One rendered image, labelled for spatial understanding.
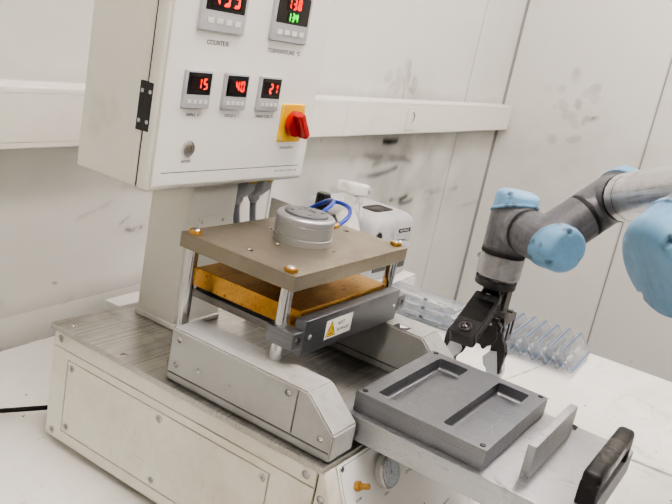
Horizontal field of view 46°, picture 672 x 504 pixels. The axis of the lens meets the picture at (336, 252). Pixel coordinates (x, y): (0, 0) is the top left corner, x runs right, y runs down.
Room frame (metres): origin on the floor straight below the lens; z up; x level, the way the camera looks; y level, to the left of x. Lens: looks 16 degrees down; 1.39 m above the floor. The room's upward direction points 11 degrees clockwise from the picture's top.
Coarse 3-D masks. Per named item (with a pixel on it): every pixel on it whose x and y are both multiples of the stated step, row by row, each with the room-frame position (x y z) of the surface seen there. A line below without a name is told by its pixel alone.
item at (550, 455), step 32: (352, 416) 0.83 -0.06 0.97; (544, 416) 0.93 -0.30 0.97; (384, 448) 0.80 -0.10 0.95; (416, 448) 0.78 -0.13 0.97; (512, 448) 0.82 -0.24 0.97; (544, 448) 0.79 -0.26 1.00; (576, 448) 0.85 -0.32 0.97; (448, 480) 0.76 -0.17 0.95; (480, 480) 0.75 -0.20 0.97; (512, 480) 0.75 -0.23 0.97; (544, 480) 0.76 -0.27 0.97; (576, 480) 0.78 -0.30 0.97; (608, 480) 0.79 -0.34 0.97
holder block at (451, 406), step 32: (384, 384) 0.87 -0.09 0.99; (416, 384) 0.92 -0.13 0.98; (448, 384) 0.91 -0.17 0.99; (480, 384) 0.93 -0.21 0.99; (512, 384) 0.95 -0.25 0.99; (384, 416) 0.82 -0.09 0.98; (416, 416) 0.80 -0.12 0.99; (448, 416) 0.82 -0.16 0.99; (480, 416) 0.87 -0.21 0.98; (512, 416) 0.85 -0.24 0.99; (448, 448) 0.78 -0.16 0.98; (480, 448) 0.76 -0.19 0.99
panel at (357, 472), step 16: (368, 448) 0.84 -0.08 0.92; (352, 464) 0.81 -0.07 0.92; (368, 464) 0.84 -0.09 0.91; (400, 464) 0.89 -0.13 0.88; (352, 480) 0.80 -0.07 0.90; (368, 480) 0.83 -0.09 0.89; (400, 480) 0.88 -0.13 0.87; (416, 480) 0.91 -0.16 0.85; (432, 480) 0.94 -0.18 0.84; (352, 496) 0.79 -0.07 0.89; (368, 496) 0.82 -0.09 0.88; (384, 496) 0.84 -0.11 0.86; (400, 496) 0.87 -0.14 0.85; (416, 496) 0.90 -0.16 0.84; (432, 496) 0.93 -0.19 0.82; (448, 496) 0.96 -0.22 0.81; (464, 496) 1.00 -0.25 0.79
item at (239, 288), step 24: (216, 264) 1.00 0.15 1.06; (216, 288) 0.95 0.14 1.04; (240, 288) 0.93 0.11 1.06; (264, 288) 0.94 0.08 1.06; (312, 288) 0.98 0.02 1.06; (336, 288) 1.00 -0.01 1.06; (360, 288) 1.02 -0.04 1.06; (240, 312) 0.93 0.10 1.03; (264, 312) 0.91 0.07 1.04; (312, 312) 0.91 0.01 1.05
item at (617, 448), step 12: (624, 432) 0.84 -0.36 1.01; (612, 444) 0.80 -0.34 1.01; (624, 444) 0.81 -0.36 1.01; (600, 456) 0.76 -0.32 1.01; (612, 456) 0.77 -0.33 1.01; (624, 456) 0.84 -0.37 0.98; (588, 468) 0.73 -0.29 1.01; (600, 468) 0.74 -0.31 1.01; (612, 468) 0.76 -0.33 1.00; (588, 480) 0.73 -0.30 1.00; (600, 480) 0.72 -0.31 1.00; (576, 492) 0.73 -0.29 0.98; (588, 492) 0.72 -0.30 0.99
